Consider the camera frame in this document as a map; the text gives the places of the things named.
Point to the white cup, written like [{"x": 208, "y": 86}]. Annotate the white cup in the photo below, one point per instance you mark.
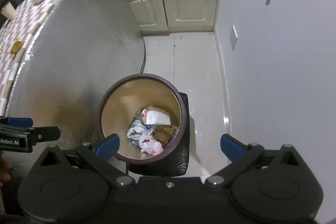
[{"x": 9, "y": 11}]

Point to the white red-stained plastic bag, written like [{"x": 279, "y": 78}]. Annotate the white red-stained plastic bag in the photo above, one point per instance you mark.
[{"x": 151, "y": 146}]

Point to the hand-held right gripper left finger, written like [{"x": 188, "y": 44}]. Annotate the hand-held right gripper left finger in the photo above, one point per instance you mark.
[{"x": 107, "y": 146}]

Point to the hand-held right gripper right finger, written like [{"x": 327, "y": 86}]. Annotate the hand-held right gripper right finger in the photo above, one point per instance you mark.
[{"x": 232, "y": 148}]

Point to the brown rimmed beige bin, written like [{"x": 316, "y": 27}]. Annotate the brown rimmed beige bin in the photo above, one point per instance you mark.
[{"x": 141, "y": 92}]

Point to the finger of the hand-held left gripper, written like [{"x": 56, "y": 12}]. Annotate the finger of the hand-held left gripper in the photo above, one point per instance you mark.
[
  {"x": 21, "y": 122},
  {"x": 46, "y": 134}
]

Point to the gold foil wrapper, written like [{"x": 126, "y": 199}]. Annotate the gold foil wrapper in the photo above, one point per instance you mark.
[{"x": 17, "y": 46}]

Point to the white paper package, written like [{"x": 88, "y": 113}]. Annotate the white paper package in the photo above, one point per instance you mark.
[{"x": 157, "y": 117}]

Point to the brown wrapper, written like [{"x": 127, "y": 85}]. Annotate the brown wrapper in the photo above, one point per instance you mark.
[{"x": 165, "y": 134}]

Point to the checkered tablecloth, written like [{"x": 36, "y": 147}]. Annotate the checkered tablecloth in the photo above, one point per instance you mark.
[{"x": 26, "y": 27}]

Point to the cream cabinet door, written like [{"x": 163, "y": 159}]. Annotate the cream cabinet door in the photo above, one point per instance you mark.
[
  {"x": 191, "y": 6},
  {"x": 147, "y": 11}
]

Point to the white wall socket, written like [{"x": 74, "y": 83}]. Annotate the white wall socket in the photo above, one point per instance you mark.
[{"x": 233, "y": 37}]

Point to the person's left hand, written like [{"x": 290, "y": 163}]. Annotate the person's left hand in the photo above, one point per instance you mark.
[{"x": 4, "y": 167}]

